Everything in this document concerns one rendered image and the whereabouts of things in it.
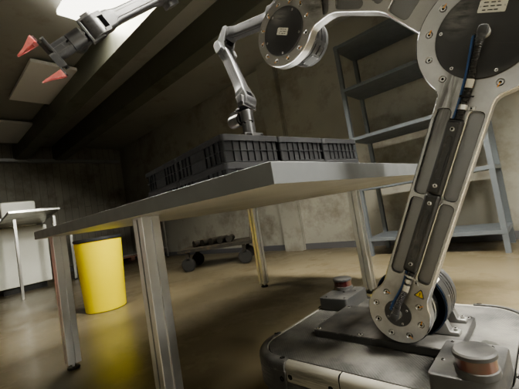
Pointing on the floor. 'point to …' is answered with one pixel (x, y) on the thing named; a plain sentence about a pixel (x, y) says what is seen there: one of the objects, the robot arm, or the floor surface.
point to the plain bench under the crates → (225, 201)
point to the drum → (101, 272)
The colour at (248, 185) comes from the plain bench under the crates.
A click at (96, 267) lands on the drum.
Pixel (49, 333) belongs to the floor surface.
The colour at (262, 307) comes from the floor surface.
